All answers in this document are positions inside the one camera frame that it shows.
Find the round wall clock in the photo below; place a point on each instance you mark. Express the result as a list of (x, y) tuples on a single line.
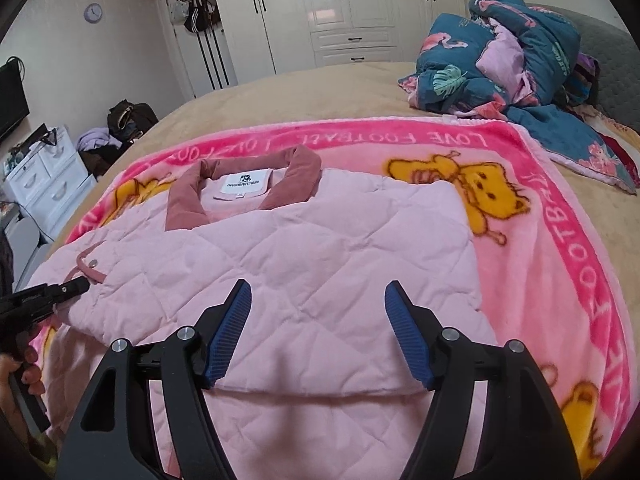
[(93, 12)]

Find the teal floral quilt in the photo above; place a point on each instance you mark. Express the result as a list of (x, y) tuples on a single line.
[(450, 60)]

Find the black television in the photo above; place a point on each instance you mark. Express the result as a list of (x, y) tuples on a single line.
[(10, 100)]

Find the white door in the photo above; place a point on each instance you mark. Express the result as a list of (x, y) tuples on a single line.
[(195, 62)]

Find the beige bed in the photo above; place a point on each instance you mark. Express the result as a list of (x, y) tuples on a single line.
[(300, 95)]

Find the dark brown bag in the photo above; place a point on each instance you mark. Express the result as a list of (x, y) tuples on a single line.
[(131, 115)]

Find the pink quilted jacket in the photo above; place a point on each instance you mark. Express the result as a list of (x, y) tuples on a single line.
[(300, 260)]

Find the grey headboard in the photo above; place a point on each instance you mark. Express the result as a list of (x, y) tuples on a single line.
[(600, 35)]

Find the grey chair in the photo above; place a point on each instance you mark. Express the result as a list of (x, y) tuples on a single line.
[(22, 245)]

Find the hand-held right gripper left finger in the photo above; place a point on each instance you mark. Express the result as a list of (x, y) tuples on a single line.
[(230, 330)]

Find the purple cloth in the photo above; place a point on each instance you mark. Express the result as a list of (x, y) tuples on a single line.
[(95, 137)]

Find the person's left hand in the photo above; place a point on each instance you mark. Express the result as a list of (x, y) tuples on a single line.
[(27, 377)]

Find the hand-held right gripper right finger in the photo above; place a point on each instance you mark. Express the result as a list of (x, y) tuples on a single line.
[(407, 340)]

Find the multicoloured cloth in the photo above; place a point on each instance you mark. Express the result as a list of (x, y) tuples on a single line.
[(617, 135)]

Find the dark clothes pile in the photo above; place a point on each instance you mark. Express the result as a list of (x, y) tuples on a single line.
[(97, 160)]

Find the white drawer cabinet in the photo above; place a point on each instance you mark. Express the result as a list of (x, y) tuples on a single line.
[(45, 180)]

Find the black striped hanging bag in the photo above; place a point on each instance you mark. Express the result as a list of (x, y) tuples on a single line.
[(193, 15)]

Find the black clothes hanger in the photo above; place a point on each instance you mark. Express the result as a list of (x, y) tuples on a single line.
[(47, 136)]

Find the white hanging bag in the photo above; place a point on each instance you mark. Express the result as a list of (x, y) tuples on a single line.
[(178, 7)]

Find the dark hanging bag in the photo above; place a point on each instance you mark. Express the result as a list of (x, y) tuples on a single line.
[(210, 5)]

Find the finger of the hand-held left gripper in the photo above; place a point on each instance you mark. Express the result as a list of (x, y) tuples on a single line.
[(70, 289)]

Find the pink printed blanket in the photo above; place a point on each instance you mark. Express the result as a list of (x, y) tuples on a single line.
[(525, 240)]

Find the white wardrobe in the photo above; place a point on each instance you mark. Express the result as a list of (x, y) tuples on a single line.
[(320, 0)]

